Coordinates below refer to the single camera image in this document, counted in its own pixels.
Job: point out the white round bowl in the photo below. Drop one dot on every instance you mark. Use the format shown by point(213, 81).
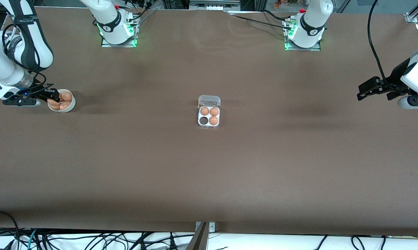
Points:
point(70, 109)

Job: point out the brown egg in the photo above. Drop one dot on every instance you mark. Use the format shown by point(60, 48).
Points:
point(54, 107)
point(213, 120)
point(51, 102)
point(214, 111)
point(67, 96)
point(204, 111)
point(65, 105)

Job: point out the aluminium frame profile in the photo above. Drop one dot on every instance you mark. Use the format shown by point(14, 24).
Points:
point(411, 17)

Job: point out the silver power strip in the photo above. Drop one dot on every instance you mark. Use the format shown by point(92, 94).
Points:
point(212, 5)

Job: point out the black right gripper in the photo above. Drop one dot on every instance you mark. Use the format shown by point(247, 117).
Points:
point(39, 91)

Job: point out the orange background object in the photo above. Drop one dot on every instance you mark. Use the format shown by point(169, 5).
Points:
point(277, 4)

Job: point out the small metal table bracket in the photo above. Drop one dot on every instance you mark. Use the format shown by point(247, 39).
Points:
point(212, 227)

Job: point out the clear plastic egg box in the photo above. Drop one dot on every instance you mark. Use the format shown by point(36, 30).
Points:
point(208, 116)

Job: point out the grey slanted beam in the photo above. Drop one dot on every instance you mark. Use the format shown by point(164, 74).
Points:
point(199, 241)

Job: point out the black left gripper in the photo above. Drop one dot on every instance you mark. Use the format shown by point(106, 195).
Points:
point(393, 80)

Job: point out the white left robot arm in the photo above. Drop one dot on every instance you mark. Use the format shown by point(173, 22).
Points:
point(311, 21)

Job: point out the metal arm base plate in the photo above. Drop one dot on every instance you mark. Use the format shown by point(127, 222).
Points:
point(118, 45)
point(304, 49)

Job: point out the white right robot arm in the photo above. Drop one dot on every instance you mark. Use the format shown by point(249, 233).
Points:
point(109, 17)

